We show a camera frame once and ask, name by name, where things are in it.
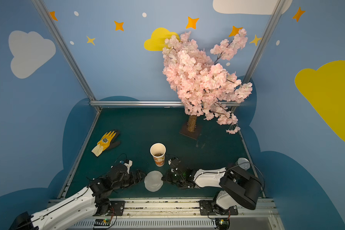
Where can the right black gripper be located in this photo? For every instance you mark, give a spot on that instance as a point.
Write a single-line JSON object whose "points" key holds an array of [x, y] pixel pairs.
{"points": [[172, 176]]}

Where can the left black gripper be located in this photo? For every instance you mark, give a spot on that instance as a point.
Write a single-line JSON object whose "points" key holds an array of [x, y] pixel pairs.
{"points": [[134, 177]]}

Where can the round white leak-proof paper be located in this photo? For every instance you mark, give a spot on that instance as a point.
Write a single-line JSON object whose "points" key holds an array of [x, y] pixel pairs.
{"points": [[153, 181]]}

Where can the printed paper milk tea cup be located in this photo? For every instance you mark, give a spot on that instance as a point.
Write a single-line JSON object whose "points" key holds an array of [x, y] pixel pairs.
{"points": [[158, 152]]}

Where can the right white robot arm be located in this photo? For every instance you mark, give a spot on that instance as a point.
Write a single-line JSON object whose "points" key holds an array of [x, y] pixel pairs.
{"points": [[238, 187]]}

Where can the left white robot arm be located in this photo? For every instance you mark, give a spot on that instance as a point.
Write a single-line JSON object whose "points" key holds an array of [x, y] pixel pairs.
{"points": [[91, 200]]}

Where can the yellow black work glove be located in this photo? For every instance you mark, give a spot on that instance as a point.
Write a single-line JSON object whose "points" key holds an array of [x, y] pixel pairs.
{"points": [[107, 142]]}

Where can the brown square tree base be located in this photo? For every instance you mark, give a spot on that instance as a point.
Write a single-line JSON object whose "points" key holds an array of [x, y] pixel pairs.
{"points": [[194, 135]]}

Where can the left green circuit board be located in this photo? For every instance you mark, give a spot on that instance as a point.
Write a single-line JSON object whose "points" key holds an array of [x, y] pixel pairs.
{"points": [[104, 223]]}

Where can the green circuit board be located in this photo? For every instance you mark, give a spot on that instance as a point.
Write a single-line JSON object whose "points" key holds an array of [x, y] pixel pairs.
{"points": [[104, 223], [222, 224]]}

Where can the right green circuit board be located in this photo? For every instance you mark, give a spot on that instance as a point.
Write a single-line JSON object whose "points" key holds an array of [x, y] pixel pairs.
{"points": [[222, 224]]}

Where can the silver tin can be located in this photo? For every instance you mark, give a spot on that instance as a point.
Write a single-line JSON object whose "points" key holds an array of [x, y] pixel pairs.
{"points": [[244, 163]]}

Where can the pink cherry blossom tree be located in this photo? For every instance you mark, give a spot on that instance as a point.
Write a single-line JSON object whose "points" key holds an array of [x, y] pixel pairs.
{"points": [[203, 85]]}

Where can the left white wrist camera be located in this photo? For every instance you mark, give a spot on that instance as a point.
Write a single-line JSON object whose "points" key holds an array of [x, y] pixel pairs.
{"points": [[128, 164]]}

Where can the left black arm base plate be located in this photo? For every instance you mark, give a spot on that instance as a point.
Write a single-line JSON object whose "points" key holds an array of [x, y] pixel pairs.
{"points": [[115, 207]]}

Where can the aluminium front rail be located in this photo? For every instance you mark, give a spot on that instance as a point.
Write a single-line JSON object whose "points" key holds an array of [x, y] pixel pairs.
{"points": [[184, 214]]}

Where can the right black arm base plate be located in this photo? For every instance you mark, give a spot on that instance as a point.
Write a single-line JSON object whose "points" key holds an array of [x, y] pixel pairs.
{"points": [[210, 208]]}

